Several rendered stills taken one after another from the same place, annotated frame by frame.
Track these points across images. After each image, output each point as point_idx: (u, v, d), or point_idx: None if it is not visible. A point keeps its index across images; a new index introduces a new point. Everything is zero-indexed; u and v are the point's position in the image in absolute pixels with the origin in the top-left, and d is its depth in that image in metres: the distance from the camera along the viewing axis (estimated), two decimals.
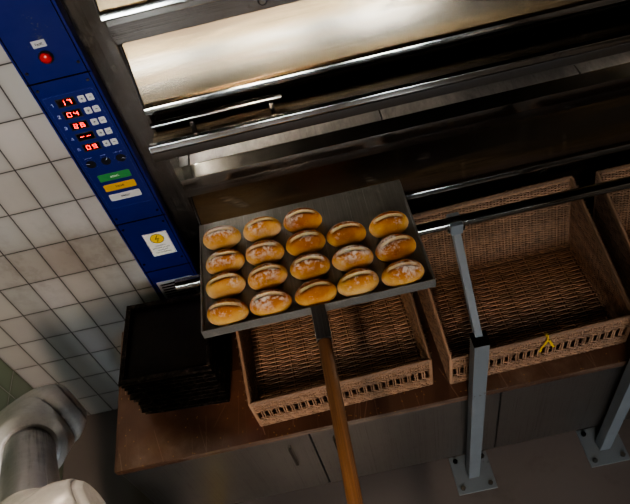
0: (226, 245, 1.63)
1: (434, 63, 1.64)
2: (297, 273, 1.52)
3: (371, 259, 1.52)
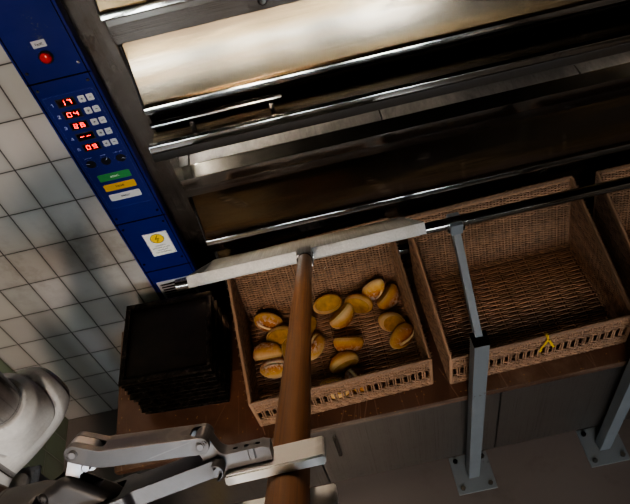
0: (279, 375, 2.04)
1: (434, 63, 1.64)
2: (331, 361, 2.01)
3: (379, 324, 2.06)
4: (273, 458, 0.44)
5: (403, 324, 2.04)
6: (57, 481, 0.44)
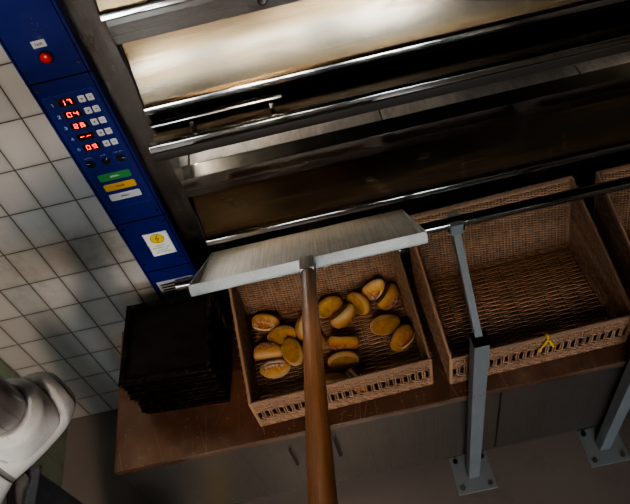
0: (279, 375, 2.04)
1: (434, 63, 1.64)
2: (332, 354, 2.03)
3: (372, 331, 2.09)
4: None
5: (404, 326, 2.03)
6: None
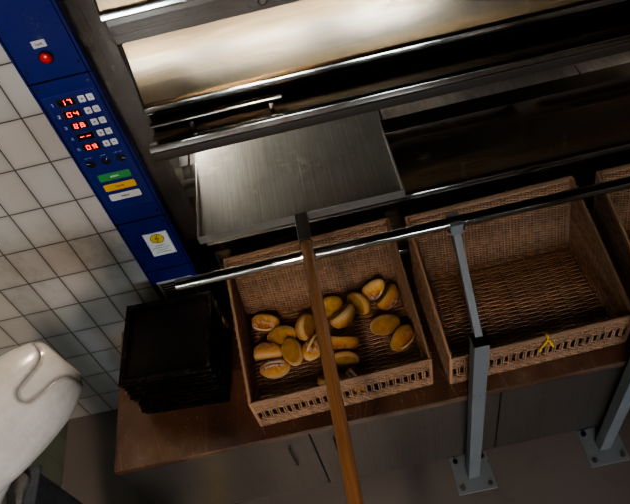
0: (279, 375, 2.04)
1: (434, 63, 1.64)
2: None
3: (372, 331, 2.09)
4: None
5: (404, 326, 2.03)
6: None
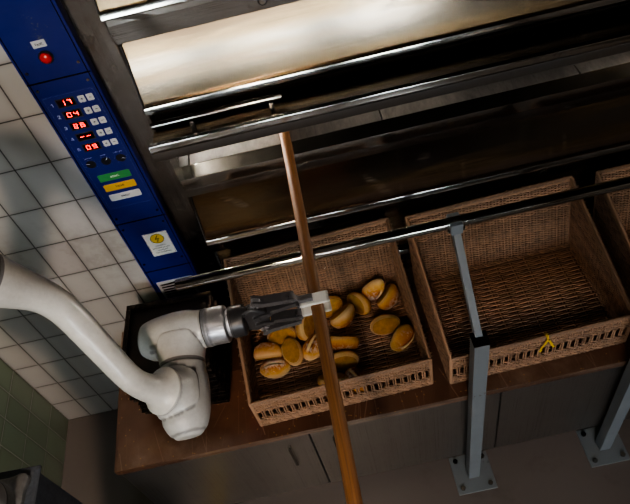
0: (279, 375, 2.04)
1: (434, 63, 1.64)
2: None
3: (372, 331, 2.09)
4: (313, 299, 1.46)
5: (404, 326, 2.03)
6: (247, 310, 1.45)
